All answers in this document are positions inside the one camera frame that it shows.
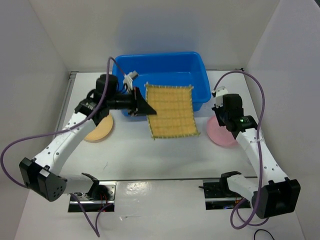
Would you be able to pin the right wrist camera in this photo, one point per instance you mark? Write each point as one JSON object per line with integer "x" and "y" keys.
{"x": 218, "y": 94}

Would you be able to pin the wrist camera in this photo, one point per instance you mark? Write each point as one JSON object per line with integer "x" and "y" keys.
{"x": 129, "y": 79}
{"x": 218, "y": 94}

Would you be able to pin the square bamboo woven tray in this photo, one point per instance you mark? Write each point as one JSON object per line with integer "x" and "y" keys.
{"x": 174, "y": 116}

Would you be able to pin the blue plastic bin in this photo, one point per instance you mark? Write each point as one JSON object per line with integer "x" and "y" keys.
{"x": 178, "y": 69}

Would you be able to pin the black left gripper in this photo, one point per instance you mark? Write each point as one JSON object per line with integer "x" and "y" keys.
{"x": 139, "y": 105}

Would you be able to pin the pink plastic plate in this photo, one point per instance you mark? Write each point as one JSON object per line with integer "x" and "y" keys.
{"x": 219, "y": 135}

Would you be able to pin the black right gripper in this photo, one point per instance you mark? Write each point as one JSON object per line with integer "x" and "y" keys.
{"x": 217, "y": 110}

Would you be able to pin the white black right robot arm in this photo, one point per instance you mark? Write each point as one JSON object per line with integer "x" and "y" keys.
{"x": 275, "y": 193}

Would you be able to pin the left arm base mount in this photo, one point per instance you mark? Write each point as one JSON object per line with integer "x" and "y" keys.
{"x": 103, "y": 199}

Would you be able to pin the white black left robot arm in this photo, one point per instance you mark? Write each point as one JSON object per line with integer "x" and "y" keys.
{"x": 42, "y": 173}

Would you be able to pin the orange plastic plate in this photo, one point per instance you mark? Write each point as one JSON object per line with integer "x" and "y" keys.
{"x": 103, "y": 129}

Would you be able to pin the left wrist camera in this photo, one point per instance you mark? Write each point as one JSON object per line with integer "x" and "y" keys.
{"x": 129, "y": 79}

